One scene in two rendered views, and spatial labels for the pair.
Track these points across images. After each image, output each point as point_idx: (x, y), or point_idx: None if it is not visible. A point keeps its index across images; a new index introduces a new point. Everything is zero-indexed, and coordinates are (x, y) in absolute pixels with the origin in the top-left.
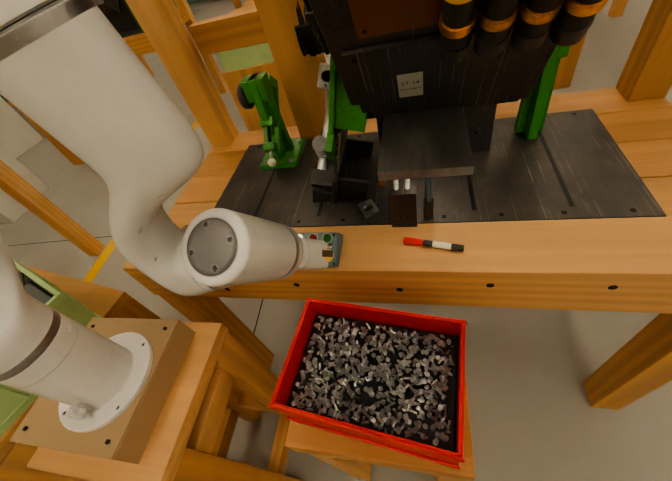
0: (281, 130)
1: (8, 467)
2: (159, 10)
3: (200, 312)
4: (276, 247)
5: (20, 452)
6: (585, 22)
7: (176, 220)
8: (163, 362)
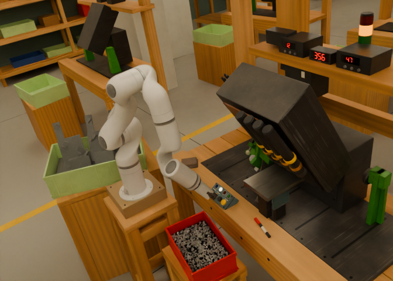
0: None
1: (95, 198)
2: None
3: (179, 197)
4: (185, 177)
5: (100, 197)
6: (295, 172)
7: (196, 152)
8: (151, 197)
